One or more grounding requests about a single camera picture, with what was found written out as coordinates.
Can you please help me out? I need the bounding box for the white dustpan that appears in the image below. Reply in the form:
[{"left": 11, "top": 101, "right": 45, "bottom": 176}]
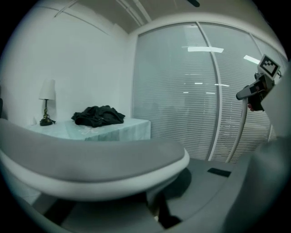
[{"left": 0, "top": 118, "right": 191, "bottom": 202}]

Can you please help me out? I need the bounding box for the pale blue floral tablecloth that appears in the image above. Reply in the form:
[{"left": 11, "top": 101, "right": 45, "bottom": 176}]
[{"left": 22, "top": 117, "right": 151, "bottom": 142}]

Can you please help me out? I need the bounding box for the black crumpled garment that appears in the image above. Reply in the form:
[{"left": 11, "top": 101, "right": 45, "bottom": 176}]
[{"left": 71, "top": 105, "right": 126, "bottom": 128}]

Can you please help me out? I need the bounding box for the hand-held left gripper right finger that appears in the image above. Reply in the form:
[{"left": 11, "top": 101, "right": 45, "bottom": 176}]
[{"left": 163, "top": 66, "right": 291, "bottom": 233}]

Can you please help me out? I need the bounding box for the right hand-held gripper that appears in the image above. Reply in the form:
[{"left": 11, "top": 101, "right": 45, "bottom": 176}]
[{"left": 236, "top": 54, "right": 281, "bottom": 112}]

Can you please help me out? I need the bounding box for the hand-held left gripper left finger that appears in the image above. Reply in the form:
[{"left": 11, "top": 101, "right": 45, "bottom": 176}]
[{"left": 31, "top": 193, "right": 160, "bottom": 233}]

